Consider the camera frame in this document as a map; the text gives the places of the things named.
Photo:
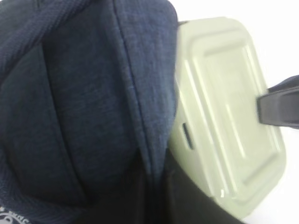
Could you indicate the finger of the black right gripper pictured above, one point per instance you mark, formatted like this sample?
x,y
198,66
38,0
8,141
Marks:
x,y
280,105

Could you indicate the glass container with green lid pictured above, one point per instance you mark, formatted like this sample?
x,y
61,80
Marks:
x,y
217,138

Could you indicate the navy blue lunch bag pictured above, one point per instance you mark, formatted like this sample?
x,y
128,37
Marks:
x,y
87,103

